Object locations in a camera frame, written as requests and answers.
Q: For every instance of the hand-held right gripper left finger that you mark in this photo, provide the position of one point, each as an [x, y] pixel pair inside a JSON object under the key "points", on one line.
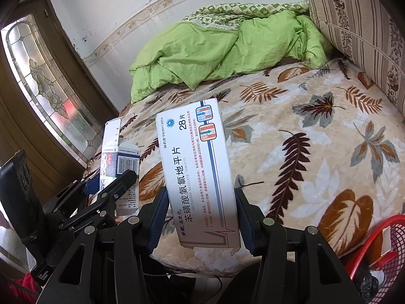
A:
{"points": [[159, 224]]}

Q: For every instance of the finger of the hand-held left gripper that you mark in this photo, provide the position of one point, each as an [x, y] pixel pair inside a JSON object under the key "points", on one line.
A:
{"points": [[125, 182], [91, 186]]}

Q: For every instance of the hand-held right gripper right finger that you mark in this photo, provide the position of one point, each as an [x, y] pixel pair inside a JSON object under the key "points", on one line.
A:
{"points": [[245, 224]]}

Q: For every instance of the blue and white box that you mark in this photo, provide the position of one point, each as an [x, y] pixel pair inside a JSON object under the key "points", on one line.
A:
{"points": [[110, 152]]}

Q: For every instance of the white box with blue stripes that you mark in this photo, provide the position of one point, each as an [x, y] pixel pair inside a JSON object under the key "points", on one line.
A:
{"points": [[196, 171]]}

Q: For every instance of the red mesh basket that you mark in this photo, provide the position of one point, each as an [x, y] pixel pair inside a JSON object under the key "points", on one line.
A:
{"points": [[397, 250]]}

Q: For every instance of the leaf print blanket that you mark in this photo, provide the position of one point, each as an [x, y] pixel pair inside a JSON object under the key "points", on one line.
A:
{"points": [[316, 164]]}

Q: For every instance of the wooden door with glass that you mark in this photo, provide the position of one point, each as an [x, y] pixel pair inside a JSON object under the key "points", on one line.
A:
{"points": [[47, 101]]}

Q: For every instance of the white cardboard piece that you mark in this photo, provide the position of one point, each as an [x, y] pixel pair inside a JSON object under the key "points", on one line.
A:
{"points": [[387, 240]]}

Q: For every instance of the green quilt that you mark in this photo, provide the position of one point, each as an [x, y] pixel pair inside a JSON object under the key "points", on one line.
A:
{"points": [[205, 57]]}

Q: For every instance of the striped floral pillow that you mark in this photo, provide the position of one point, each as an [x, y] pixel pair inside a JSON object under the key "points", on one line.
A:
{"points": [[364, 22]]}

